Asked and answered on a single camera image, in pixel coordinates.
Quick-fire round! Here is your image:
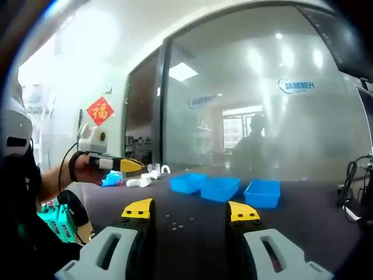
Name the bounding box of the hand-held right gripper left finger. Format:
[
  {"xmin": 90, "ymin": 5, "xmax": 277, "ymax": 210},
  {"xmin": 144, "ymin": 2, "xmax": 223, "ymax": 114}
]
[{"xmin": 54, "ymin": 197, "xmax": 156, "ymax": 280}]

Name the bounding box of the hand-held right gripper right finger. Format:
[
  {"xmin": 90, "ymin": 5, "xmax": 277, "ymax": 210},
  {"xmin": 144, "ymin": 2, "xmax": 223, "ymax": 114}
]
[{"xmin": 227, "ymin": 200, "xmax": 335, "ymax": 280}]

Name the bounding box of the blue plastic bin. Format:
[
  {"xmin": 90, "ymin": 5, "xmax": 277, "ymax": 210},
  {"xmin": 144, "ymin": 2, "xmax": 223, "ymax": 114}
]
[
  {"xmin": 200, "ymin": 177, "xmax": 242, "ymax": 203},
  {"xmin": 169, "ymin": 171, "xmax": 210, "ymax": 195},
  {"xmin": 243, "ymin": 179, "xmax": 281, "ymax": 209}
]

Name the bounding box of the person's left hand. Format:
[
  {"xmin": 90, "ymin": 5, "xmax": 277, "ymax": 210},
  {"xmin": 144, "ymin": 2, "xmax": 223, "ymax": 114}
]
[{"xmin": 69, "ymin": 153, "xmax": 110, "ymax": 187}]

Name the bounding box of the blue white tissue pack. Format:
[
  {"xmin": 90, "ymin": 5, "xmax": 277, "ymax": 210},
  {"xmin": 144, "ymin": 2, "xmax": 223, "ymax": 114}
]
[{"xmin": 100, "ymin": 171, "xmax": 125, "ymax": 187}]

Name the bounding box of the shelf with items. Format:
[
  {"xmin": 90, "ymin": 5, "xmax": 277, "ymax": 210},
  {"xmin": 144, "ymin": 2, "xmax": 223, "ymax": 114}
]
[{"xmin": 125, "ymin": 135, "xmax": 152, "ymax": 160}]

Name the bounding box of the black backpack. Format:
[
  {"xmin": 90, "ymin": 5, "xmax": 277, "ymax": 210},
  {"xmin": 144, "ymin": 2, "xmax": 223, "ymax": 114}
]
[{"xmin": 58, "ymin": 189, "xmax": 90, "ymax": 227}]

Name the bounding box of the grey white worn device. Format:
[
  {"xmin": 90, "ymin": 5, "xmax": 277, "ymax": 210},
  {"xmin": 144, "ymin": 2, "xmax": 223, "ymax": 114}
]
[{"xmin": 0, "ymin": 78, "xmax": 33, "ymax": 155}]

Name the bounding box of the green box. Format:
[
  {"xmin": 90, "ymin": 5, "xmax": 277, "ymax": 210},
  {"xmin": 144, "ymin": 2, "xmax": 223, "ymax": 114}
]
[{"xmin": 40, "ymin": 201, "xmax": 78, "ymax": 243}]

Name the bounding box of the person at right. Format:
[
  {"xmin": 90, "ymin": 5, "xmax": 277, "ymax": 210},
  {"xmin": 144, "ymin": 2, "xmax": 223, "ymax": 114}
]
[{"xmin": 0, "ymin": 145, "xmax": 85, "ymax": 280}]

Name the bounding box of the person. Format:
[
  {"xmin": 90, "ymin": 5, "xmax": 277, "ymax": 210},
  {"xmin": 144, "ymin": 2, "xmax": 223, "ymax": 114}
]
[
  {"xmin": 0, "ymin": 145, "xmax": 85, "ymax": 280},
  {"xmin": 230, "ymin": 113, "xmax": 273, "ymax": 176}
]

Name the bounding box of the open laptop screen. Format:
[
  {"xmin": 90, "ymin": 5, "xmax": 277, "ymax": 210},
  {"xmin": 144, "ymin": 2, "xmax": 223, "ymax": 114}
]
[{"xmin": 355, "ymin": 86, "xmax": 373, "ymax": 152}]

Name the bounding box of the large black monitor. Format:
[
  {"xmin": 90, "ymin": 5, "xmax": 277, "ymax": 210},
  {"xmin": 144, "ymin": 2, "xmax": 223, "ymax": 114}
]
[{"xmin": 297, "ymin": 4, "xmax": 373, "ymax": 84}]

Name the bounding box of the red diamond wall decoration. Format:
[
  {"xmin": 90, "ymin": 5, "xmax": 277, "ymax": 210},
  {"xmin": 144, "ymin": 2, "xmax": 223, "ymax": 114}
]
[{"xmin": 86, "ymin": 96, "xmax": 115, "ymax": 127}]

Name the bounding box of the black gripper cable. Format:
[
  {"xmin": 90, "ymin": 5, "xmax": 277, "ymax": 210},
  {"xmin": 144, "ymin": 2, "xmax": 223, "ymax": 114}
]
[{"xmin": 58, "ymin": 141, "xmax": 81, "ymax": 196}]

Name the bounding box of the bundle of black cables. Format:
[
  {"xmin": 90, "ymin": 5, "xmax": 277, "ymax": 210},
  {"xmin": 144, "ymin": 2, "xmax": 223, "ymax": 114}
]
[{"xmin": 337, "ymin": 154, "xmax": 373, "ymax": 209}]

